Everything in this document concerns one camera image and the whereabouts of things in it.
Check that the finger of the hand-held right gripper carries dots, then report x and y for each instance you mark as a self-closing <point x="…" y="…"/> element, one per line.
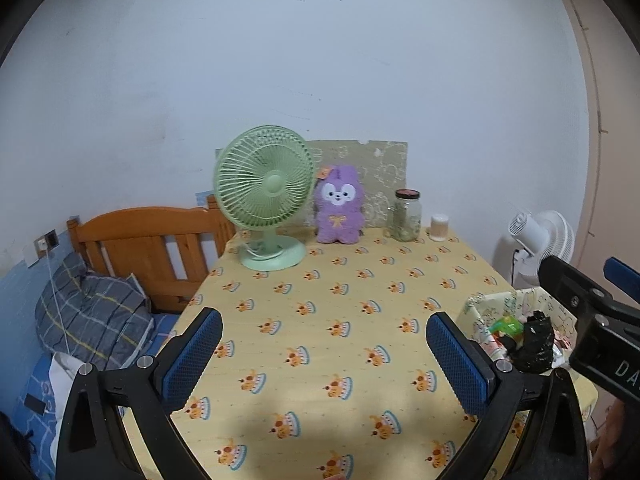
<point x="565" y="280"/>
<point x="622" y="277"/>

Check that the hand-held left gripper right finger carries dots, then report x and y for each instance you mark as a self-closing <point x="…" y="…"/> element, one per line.
<point x="457" y="365"/>

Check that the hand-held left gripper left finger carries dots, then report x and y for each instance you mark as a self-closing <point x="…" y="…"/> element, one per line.
<point x="192" y="355"/>

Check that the cartoon pouch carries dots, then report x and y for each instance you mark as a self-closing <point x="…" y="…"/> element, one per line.
<point x="495" y="346"/>

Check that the black bag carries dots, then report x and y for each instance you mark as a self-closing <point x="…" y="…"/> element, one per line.
<point x="535" y="342"/>

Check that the cartoon print storage box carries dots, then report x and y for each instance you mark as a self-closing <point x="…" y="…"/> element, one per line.
<point x="500" y="305"/>

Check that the person's right forearm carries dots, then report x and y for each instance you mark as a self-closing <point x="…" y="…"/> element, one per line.
<point x="620" y="440"/>

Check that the white standing fan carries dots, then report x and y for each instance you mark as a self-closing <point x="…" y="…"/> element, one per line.
<point x="530" y="232"/>

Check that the grey plaid pillow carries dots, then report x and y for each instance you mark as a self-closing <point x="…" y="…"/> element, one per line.
<point x="95" y="310"/>

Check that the beige door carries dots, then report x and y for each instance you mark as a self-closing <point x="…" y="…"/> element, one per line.
<point x="615" y="160"/>

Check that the white bedding cloth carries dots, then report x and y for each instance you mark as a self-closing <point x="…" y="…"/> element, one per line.
<point x="67" y="367"/>

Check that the clear toothpick holder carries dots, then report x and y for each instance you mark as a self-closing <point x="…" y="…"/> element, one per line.
<point x="439" y="230"/>

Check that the yellow printed tablecloth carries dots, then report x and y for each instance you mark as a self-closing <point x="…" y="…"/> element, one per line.
<point x="325" y="320"/>

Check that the wooden chair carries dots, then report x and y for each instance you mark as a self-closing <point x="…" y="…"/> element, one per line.
<point x="130" y="230"/>

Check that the glass jar with dark lid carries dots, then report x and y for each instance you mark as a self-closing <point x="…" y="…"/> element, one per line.
<point x="406" y="220"/>

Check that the small black device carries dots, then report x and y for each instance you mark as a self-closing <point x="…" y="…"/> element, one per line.
<point x="35" y="403"/>

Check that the blue bed sheet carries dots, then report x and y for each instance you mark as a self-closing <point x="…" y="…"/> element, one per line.
<point x="30" y="435"/>

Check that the green desk fan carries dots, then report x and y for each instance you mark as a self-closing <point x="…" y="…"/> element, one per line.
<point x="260" y="185"/>

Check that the purple plush toy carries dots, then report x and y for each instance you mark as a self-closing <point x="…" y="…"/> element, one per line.
<point x="340" y="220"/>

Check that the green patterned board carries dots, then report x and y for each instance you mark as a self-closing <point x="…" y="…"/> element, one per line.
<point x="380" y="160"/>

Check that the wall socket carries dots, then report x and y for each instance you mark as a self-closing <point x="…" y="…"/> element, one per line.
<point x="46" y="242"/>

